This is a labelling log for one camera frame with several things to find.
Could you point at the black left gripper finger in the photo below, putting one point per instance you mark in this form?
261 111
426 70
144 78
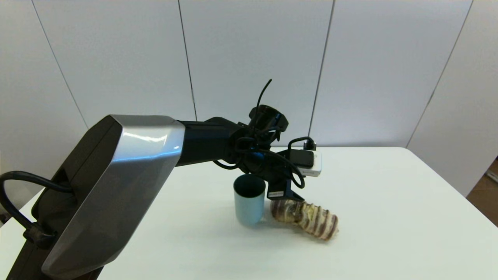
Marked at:
298 196

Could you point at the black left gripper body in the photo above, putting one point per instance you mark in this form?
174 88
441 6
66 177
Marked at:
282 184

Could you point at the long striped brown bread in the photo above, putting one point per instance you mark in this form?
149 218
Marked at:
307 217

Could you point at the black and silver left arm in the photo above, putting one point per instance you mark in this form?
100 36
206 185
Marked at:
116 186

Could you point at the light blue plastic cup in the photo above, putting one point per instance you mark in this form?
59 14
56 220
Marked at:
249 210

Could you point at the grey object on floor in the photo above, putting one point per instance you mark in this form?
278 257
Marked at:
492 177

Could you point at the black and white wrist camera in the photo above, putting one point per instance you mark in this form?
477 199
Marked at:
316 165

